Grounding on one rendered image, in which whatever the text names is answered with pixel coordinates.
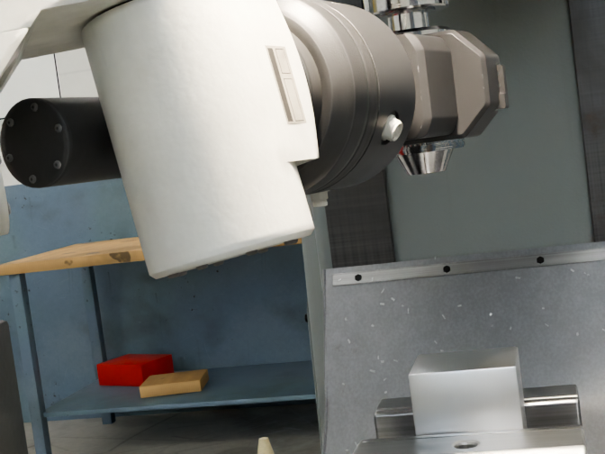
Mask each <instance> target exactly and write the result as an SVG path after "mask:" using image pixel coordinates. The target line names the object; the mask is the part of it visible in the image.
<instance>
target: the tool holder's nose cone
mask: <svg viewBox="0 0 605 454"><path fill-rule="evenodd" d="M452 152H453V149H450V150H438V151H431V152H423V153H416V154H409V155H401V156H395V157H396V158H397V159H398V161H399V162H400V164H401V165H402V167H403V169H404V170H405V172H406V173H407V175H420V174H428V173H435V172H439V171H445V170H447V165H448V162H449V161H450V158H451V155H452Z"/></svg>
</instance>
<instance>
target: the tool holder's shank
mask: <svg viewBox="0 0 605 454"><path fill-rule="evenodd" d="M435 11H436V9H435V8H432V7H427V8H415V9H408V10H402V11H397V12H392V13H388V14H383V15H380V19H384V20H387V19H388V26H389V28H390V29H391V30H392V31H393V32H394V31H399V30H405V29H411V28H419V27H427V26H429V14H430V13H433V12H435Z"/></svg>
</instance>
